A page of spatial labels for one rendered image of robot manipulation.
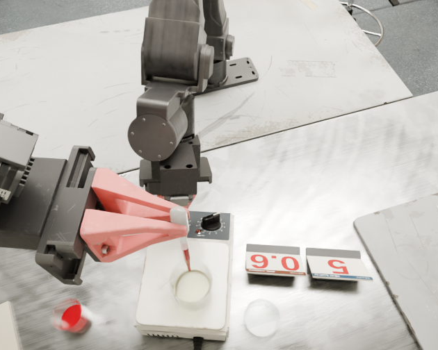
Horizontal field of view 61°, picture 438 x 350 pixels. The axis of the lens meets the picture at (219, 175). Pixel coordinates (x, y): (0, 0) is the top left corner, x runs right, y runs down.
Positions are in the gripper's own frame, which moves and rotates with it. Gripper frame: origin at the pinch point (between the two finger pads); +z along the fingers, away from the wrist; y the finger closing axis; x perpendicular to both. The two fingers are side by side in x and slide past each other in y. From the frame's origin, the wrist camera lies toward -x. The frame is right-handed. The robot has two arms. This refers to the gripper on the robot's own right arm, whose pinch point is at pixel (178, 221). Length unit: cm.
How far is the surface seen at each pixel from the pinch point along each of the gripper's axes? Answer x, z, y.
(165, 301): 23.2, -3.8, -1.4
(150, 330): 25.5, -5.7, -4.9
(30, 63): 31, -44, 50
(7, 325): 31.1, -28.2, -5.1
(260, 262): 29.5, 9.2, 6.9
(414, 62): 122, 101, 161
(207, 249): 23.2, 1.1, 6.2
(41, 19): 120, -123, 183
